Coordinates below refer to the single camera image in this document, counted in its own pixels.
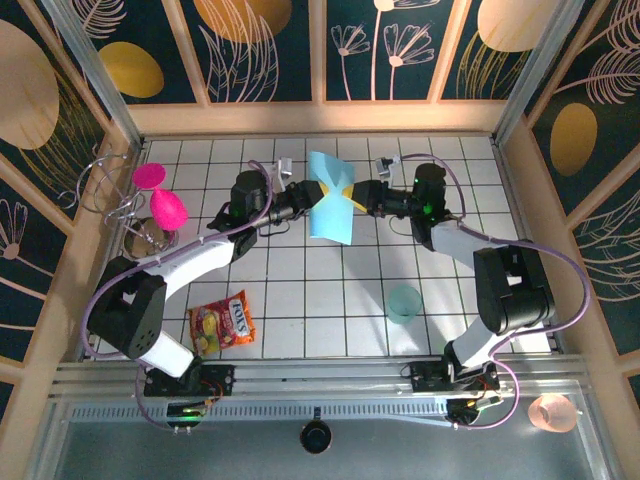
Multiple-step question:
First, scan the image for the aluminium mounting rail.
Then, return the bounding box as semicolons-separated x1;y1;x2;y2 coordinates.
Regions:
49;354;589;401

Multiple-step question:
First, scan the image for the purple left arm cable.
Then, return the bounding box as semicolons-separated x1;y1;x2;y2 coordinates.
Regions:
82;159;281;432

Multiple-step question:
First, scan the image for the metal wire glass rack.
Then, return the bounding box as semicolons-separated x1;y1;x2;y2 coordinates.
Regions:
57;152;180;266

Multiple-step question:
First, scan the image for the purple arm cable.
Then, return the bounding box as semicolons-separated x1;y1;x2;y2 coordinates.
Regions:
82;159;281;432
399;152;592;432

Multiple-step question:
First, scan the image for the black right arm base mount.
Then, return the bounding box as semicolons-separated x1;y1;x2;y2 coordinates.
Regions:
408;360;501;397

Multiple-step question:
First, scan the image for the red fruit candy bag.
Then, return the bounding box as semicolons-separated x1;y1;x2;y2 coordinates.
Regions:
187;289;257;357

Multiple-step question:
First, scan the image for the peach translucent plastic cup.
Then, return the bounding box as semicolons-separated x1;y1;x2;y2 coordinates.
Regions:
527;393;576;434

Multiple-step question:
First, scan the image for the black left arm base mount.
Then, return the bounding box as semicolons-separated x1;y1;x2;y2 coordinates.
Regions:
143;363;236;399

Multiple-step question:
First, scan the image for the pink plastic wine glass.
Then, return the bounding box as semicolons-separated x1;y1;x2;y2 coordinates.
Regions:
132;162;190;232

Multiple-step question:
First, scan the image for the black round knob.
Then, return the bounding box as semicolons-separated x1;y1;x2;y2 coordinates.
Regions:
299;419;334;455

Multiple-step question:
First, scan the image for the light blue cloth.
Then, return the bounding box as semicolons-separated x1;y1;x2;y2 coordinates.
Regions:
306;150;357;247

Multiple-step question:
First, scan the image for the small circuit board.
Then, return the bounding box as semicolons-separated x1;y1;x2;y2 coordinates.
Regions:
446;397;504;429
166;399;214;427

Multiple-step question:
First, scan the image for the slotted white cable duct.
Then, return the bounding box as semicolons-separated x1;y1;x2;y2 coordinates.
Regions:
67;402;451;426

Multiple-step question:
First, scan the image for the teal translucent plastic cup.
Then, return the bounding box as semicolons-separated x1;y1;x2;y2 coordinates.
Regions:
388;284;424;325

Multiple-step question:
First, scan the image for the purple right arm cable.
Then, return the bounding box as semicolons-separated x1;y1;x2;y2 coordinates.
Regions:
399;152;592;432

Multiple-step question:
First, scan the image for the aluminium frame post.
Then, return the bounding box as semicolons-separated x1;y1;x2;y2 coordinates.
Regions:
42;0;147;149
492;0;584;145

